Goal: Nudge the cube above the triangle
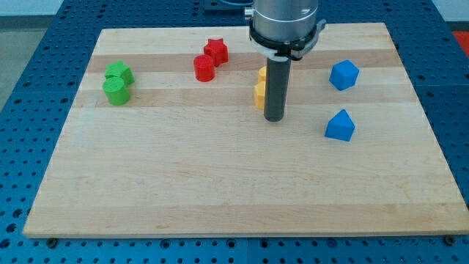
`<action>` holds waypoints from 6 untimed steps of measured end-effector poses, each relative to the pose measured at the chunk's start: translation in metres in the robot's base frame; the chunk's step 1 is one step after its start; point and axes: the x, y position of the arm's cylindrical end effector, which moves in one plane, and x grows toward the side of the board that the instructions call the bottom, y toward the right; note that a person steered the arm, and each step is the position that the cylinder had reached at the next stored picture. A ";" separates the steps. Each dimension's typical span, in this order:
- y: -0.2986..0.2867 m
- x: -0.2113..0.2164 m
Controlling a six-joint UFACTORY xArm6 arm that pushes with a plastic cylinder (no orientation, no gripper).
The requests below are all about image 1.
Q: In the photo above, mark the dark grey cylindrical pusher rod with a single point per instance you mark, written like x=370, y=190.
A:
x=277, y=79

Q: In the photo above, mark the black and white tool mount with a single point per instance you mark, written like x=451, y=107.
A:
x=282, y=51

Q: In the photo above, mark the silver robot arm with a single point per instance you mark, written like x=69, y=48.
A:
x=283, y=31

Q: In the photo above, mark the blue cube block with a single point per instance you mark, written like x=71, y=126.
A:
x=344, y=75

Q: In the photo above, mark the blue triangle block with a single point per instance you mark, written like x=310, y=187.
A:
x=340, y=127

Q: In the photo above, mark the yellow block behind rod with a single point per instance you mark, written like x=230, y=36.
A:
x=262, y=74

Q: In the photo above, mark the yellow block near rod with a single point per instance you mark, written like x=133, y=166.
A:
x=259, y=95

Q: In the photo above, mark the red star block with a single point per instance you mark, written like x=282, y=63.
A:
x=217, y=50

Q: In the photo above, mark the red cylinder block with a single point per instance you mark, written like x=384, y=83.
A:
x=204, y=68

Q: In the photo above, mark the wooden board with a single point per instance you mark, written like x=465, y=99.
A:
x=184, y=158

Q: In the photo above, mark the green star block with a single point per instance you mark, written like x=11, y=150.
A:
x=121, y=70

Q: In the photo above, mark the green cylinder block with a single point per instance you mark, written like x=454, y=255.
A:
x=116, y=91

